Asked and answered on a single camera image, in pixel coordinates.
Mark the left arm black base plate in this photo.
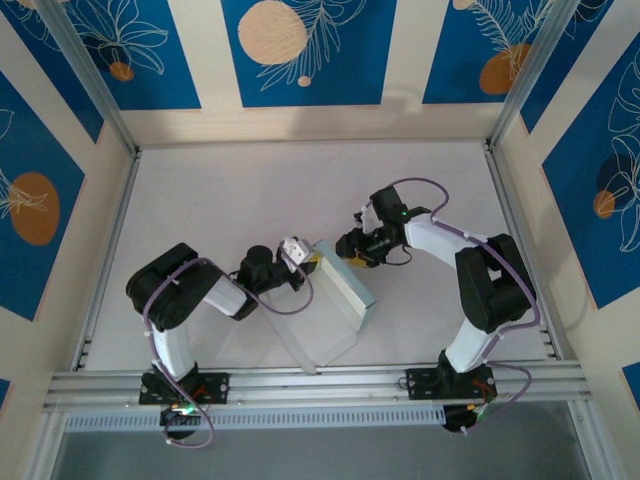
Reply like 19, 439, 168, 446
138, 372, 231, 406

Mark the aluminium table side rail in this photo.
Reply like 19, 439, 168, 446
482, 142, 564, 361
72, 149, 141, 371

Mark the grey slotted cable duct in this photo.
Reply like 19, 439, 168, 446
63, 405, 446, 432

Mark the aluminium frame post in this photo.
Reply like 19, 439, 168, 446
487, 0, 574, 151
37, 0, 139, 156

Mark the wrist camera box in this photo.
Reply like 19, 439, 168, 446
278, 236, 315, 267
352, 202, 380, 235

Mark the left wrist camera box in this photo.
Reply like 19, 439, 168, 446
278, 236, 315, 267

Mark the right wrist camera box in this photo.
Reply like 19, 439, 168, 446
352, 202, 380, 235

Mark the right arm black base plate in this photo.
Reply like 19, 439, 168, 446
405, 367, 499, 401

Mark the white and teal paper box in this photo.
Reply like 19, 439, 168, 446
264, 238, 377, 375

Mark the aluminium mounting rail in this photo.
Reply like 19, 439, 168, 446
43, 362, 594, 414

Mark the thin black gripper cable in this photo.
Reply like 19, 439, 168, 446
384, 244, 414, 266

